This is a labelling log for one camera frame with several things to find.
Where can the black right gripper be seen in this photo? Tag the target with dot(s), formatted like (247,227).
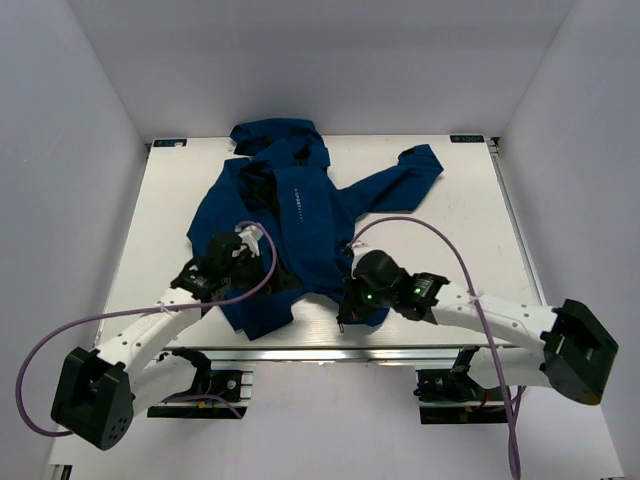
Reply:
(350,298)

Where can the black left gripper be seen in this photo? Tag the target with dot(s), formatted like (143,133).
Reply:
(258,262)

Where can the blue zip-up jacket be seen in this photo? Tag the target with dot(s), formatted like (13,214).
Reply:
(279,178)

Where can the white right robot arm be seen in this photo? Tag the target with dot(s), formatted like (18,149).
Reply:
(565,348)

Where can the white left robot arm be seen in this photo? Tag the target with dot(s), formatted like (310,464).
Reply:
(101,391)

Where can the left blue table label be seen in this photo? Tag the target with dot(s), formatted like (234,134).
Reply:
(169,143)

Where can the blue table label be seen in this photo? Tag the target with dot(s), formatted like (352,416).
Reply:
(464,139)
(169,143)

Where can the right blue table label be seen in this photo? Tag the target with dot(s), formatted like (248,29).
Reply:
(464,139)

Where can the aluminium table front rail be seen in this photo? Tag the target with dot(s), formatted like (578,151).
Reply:
(323,355)

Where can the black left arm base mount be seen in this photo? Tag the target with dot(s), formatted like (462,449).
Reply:
(220,390)

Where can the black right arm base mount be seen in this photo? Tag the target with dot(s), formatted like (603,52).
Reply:
(448,396)

